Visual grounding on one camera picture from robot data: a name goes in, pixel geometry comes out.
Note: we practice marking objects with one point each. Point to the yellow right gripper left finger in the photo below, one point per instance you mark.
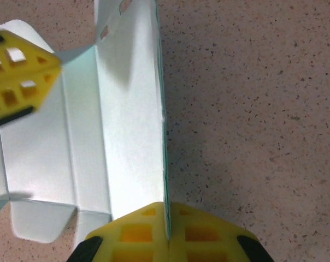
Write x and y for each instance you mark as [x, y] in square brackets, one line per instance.
[132, 234]

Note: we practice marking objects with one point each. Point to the pale teal paper box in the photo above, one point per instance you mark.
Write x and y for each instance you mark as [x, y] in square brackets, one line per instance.
[126, 122]

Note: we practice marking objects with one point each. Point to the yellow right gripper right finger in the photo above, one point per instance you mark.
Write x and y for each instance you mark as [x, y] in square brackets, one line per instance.
[203, 234]

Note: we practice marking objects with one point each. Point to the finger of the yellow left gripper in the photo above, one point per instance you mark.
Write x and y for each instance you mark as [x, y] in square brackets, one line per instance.
[31, 52]
[14, 90]

